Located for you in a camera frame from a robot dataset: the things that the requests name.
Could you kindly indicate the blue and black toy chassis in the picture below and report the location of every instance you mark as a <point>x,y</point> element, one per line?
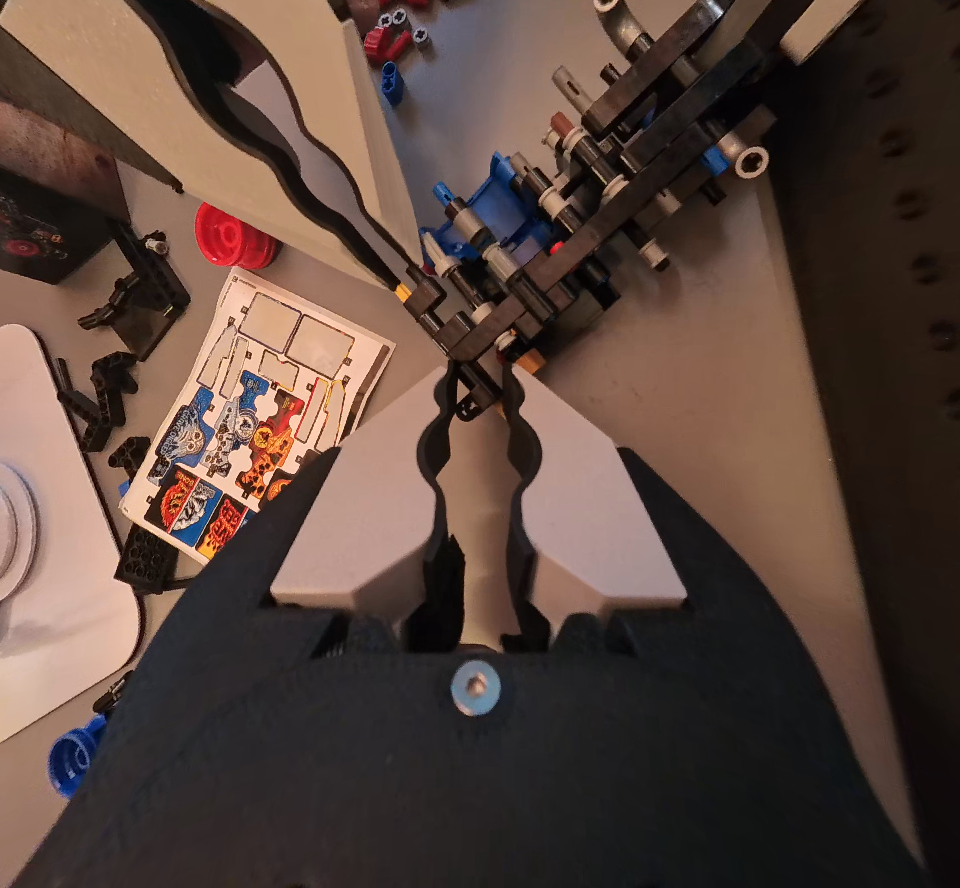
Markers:
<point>652,145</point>

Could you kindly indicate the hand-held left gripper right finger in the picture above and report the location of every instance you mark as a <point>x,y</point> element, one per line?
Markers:
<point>600,520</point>

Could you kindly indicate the colourful sticker sheet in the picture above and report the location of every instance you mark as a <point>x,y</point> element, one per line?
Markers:
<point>300,333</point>

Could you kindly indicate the red toy wheel rim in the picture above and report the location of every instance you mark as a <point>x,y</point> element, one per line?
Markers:
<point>232,235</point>

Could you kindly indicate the thin black toy beam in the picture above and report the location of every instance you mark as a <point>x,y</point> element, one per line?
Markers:
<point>112,693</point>

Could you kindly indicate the grey desk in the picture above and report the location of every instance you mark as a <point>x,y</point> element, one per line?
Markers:
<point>712,378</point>

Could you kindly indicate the black dimpled pad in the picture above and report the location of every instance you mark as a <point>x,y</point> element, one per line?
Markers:
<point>885,303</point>

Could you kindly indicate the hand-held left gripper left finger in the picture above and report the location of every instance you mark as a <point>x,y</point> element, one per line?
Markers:
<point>360,520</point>

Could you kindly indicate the black angled toy beam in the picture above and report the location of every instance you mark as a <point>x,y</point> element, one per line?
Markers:
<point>112,370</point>
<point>129,453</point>

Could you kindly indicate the blue toy wheel rim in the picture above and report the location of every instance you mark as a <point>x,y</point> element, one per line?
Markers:
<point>71,760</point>

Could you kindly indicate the toy truck set box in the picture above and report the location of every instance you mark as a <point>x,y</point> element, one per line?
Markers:
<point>45,228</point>

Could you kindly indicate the black toy subassembly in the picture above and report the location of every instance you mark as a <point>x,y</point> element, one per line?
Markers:
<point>150,318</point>

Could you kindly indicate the scatter of small toy pins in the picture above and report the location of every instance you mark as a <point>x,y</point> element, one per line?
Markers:
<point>390,40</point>

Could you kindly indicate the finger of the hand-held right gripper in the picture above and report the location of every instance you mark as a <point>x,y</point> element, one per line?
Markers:
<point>285,18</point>
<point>150,115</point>

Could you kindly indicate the small black toy connector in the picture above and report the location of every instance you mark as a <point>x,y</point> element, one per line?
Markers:
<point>480,385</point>

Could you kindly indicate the black square toy plate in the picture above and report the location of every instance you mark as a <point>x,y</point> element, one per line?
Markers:
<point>146,562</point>

